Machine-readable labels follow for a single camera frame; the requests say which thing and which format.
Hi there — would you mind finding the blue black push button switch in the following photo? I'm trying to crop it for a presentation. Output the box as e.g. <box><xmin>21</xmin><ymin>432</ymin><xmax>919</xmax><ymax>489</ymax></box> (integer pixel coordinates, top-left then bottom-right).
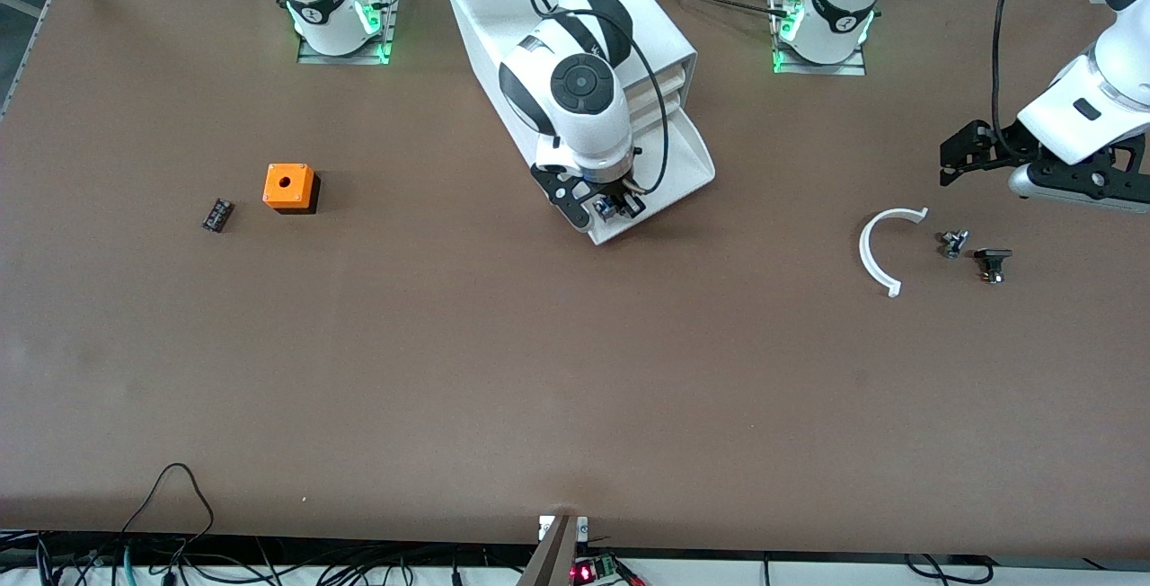
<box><xmin>595</xmin><ymin>193</ymin><xmax>646</xmax><ymax>223</ymax></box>

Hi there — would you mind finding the white lowest cabinet drawer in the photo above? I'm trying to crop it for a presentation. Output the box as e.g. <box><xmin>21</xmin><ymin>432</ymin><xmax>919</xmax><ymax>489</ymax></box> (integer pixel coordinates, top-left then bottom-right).
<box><xmin>588</xmin><ymin>105</ymin><xmax>717</xmax><ymax>247</ymax></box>

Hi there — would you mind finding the white middle cabinet drawer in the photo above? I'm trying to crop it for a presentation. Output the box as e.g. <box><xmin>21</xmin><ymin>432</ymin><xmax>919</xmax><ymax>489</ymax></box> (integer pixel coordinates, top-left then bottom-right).
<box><xmin>627</xmin><ymin>83</ymin><xmax>694</xmax><ymax>115</ymax></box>

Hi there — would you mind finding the white highest cabinet drawer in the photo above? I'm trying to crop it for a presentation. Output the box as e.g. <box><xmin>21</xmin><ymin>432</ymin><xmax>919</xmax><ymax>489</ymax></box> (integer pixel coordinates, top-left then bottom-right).
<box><xmin>624</xmin><ymin>63</ymin><xmax>694</xmax><ymax>93</ymax></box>

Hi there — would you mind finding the white drawer cabinet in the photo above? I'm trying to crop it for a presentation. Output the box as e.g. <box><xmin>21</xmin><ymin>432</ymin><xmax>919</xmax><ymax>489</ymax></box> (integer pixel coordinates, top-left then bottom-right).
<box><xmin>443</xmin><ymin>0</ymin><xmax>699</xmax><ymax>173</ymax></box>

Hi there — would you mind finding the black clamp with bolt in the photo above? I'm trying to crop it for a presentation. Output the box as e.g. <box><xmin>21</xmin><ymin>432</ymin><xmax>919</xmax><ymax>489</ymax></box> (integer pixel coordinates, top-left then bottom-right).
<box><xmin>974</xmin><ymin>248</ymin><xmax>1013</xmax><ymax>285</ymax></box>

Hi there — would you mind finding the orange box with hole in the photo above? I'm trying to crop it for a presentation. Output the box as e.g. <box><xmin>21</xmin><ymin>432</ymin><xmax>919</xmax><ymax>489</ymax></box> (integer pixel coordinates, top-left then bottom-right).
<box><xmin>262</xmin><ymin>163</ymin><xmax>322</xmax><ymax>215</ymax></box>

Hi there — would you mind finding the circuit board with red light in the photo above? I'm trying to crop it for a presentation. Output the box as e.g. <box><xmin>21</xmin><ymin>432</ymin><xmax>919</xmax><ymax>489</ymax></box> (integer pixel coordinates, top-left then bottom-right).
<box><xmin>571</xmin><ymin>554</ymin><xmax>646</xmax><ymax>586</ymax></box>

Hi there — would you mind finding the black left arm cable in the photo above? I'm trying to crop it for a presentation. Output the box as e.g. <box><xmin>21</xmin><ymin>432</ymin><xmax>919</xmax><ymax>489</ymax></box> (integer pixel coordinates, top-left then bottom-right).
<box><xmin>991</xmin><ymin>0</ymin><xmax>1030</xmax><ymax>160</ymax></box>

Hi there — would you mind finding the white half ring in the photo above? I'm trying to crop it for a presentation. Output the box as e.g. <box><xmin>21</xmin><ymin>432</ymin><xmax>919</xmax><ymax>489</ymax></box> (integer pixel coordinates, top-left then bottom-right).
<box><xmin>859</xmin><ymin>207</ymin><xmax>929</xmax><ymax>298</ymax></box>

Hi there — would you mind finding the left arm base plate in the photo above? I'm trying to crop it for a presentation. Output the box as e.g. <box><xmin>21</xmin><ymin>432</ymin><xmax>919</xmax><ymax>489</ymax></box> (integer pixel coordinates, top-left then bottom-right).
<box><xmin>770</xmin><ymin>0</ymin><xmax>868</xmax><ymax>76</ymax></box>

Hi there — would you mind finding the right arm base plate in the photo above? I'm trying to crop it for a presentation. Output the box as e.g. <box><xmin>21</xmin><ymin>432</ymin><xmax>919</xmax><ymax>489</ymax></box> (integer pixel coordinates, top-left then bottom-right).
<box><xmin>296</xmin><ymin>0</ymin><xmax>402</xmax><ymax>66</ymax></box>

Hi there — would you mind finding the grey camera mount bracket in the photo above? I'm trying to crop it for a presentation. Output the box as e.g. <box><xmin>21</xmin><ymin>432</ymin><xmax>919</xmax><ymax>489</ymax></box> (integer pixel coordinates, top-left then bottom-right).
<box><xmin>537</xmin><ymin>514</ymin><xmax>590</xmax><ymax>586</ymax></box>

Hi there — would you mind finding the black looped table cable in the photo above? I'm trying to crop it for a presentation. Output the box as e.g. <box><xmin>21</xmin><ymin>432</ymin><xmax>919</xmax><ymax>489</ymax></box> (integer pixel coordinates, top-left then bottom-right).
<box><xmin>119</xmin><ymin>463</ymin><xmax>217</xmax><ymax>586</ymax></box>

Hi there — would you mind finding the aluminium table side rail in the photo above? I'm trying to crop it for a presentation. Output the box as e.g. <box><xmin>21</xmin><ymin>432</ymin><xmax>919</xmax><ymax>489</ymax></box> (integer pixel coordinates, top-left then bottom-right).
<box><xmin>0</xmin><ymin>0</ymin><xmax>59</xmax><ymax>120</ymax></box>

